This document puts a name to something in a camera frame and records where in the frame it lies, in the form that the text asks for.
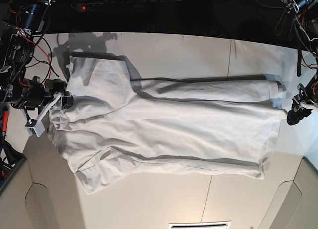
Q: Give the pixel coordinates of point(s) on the black power strip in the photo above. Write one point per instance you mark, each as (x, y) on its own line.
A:
(101, 7)

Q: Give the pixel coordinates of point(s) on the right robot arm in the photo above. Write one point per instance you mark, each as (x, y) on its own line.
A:
(28, 22)

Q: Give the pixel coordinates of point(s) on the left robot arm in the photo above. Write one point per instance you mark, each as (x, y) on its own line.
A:
(305, 24)

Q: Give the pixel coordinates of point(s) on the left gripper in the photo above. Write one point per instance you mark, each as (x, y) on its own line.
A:
(303, 103)

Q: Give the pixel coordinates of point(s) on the white t-shirt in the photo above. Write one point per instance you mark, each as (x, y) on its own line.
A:
(117, 127)

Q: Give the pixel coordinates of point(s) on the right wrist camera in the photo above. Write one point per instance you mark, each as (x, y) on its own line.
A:
(34, 127)

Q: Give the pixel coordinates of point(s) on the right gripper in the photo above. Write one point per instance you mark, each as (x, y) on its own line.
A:
(35, 99)

